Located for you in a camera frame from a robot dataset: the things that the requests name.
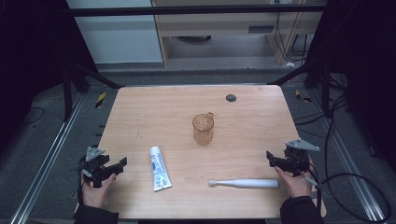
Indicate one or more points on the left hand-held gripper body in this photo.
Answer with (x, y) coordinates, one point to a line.
(93, 165)

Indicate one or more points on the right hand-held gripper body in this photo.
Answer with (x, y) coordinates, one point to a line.
(297, 160)

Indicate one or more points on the white electric toothbrush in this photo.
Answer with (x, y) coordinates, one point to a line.
(249, 183)

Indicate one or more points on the white toothpaste tube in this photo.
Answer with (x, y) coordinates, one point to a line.
(160, 169)

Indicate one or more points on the clear amber cup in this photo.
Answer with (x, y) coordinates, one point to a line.
(203, 137)

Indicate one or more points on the person's right hand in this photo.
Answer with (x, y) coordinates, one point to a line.
(297, 185)

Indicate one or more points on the person's left hand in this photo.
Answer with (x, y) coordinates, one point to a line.
(96, 196)

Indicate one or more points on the yellow black tape strip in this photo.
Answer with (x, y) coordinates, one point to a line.
(302, 97)
(100, 99)

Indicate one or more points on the grey round table grommet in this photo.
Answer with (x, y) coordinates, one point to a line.
(231, 98)

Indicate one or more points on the black metal stand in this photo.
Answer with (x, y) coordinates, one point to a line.
(67, 93)
(326, 90)

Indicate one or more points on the small white floor object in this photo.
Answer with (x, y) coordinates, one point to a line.
(290, 64)

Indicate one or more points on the black curtain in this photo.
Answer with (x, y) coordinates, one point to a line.
(31, 46)
(364, 62)

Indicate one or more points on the white cabinet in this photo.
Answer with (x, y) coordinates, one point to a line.
(118, 37)

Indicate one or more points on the light wooden desk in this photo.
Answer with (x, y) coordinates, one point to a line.
(218, 26)

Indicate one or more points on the aluminium rail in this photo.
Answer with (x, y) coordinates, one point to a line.
(46, 161)
(350, 158)

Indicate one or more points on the black horizontal frame bar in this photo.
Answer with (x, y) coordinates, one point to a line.
(186, 11)

